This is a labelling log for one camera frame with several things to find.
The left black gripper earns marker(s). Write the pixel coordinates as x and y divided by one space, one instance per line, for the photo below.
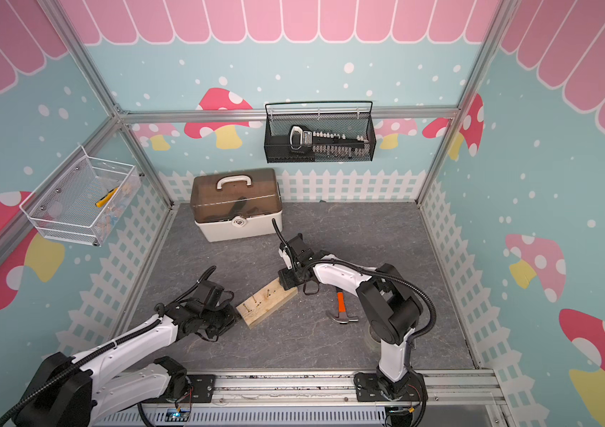
231 319

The black wire mesh basket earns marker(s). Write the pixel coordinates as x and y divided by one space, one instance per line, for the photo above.
352 118

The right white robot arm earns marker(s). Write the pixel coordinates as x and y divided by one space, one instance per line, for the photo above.
396 310

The socket wrench set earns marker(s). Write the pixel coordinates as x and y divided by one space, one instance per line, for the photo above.
321 145

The wooden block with nails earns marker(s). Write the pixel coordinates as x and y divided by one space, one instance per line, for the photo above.
259 306

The white wire mesh basket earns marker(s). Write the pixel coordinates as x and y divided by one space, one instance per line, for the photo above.
62 208

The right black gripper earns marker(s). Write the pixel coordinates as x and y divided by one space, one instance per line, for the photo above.
284 275

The clear tape roll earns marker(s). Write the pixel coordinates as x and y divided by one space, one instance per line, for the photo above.
371 340

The yellow utility knife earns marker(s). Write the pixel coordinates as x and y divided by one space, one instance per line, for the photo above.
101 203

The orange black claw hammer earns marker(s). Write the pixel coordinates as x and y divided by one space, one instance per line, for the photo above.
341 316

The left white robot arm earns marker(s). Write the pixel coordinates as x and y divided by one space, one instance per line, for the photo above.
82 389

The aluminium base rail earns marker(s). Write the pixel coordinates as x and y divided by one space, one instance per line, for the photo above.
331 398

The brown lid white toolbox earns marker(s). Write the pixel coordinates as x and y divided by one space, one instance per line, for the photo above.
242 204

